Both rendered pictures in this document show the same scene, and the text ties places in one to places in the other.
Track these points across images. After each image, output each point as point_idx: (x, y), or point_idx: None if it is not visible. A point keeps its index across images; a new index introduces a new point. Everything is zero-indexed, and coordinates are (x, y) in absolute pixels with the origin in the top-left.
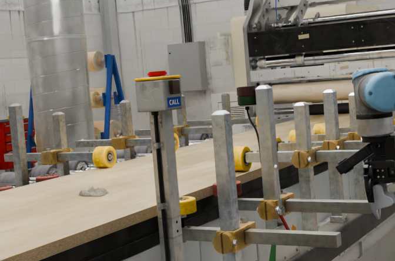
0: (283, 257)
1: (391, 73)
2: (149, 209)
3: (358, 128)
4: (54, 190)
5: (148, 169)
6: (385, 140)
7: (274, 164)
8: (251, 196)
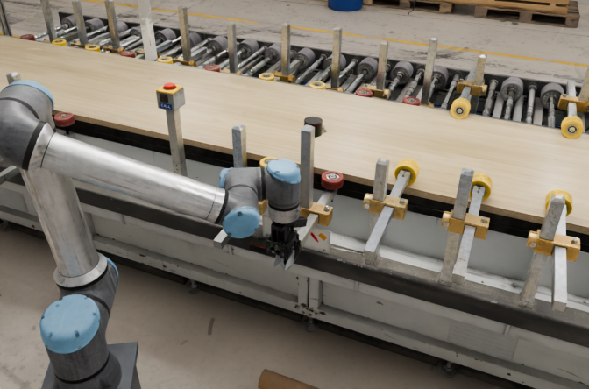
0: None
1: (222, 174)
2: (256, 155)
3: None
4: (345, 113)
5: (442, 136)
6: (273, 222)
7: (303, 184)
8: None
